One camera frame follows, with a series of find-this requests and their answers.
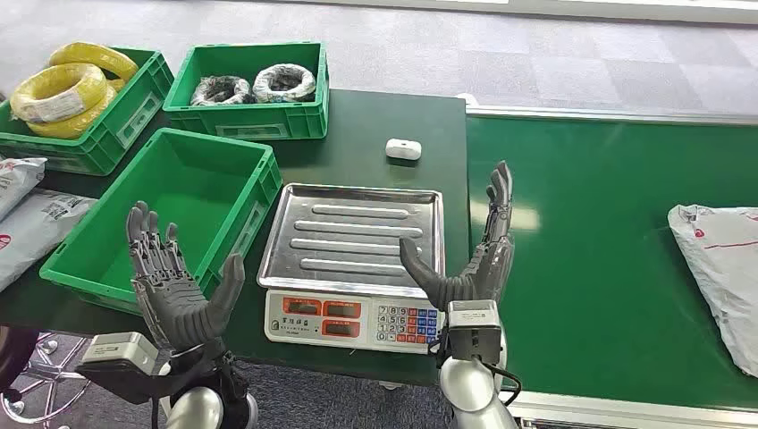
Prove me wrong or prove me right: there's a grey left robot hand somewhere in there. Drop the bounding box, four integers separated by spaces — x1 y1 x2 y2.
125 201 247 357

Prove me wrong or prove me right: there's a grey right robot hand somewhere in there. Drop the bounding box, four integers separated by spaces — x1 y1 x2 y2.
399 161 515 312

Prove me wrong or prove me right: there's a grey plastic mailer package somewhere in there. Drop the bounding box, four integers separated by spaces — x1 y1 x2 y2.
0 189 99 292
668 204 758 378
0 156 47 222

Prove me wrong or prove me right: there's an empty green plastic crate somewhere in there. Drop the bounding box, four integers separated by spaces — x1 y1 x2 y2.
39 127 284 316

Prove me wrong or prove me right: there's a steel scale tray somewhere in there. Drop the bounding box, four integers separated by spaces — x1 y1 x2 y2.
257 183 445 299

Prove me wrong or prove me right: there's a white electronic weighing scale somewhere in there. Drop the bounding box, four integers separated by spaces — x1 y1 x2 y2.
257 183 445 355

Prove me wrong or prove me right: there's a chrome chair base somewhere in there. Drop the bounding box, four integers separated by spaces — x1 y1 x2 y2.
0 331 93 426

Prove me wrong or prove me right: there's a small white plastic device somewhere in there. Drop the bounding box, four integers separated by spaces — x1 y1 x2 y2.
385 138 423 161

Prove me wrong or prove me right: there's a green crate with yellow coils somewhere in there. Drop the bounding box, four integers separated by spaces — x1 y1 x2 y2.
0 46 174 177

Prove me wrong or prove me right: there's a green crate with black coils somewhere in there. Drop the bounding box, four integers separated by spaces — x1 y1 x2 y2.
163 41 331 141

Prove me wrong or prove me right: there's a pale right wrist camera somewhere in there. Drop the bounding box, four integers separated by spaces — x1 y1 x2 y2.
441 299 503 366

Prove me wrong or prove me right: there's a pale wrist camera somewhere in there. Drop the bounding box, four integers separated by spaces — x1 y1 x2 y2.
75 331 160 405
441 299 503 366

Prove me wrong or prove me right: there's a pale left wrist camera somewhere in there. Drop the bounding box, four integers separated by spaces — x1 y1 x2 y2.
75 331 160 405

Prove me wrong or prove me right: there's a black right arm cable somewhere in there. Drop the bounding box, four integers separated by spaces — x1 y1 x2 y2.
485 362 523 408

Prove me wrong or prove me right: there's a black wrapped wire coil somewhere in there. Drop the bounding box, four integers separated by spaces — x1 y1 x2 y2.
189 75 253 107
252 63 318 105

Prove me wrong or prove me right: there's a yellow wire coil with label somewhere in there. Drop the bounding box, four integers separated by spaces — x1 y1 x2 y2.
10 63 109 123

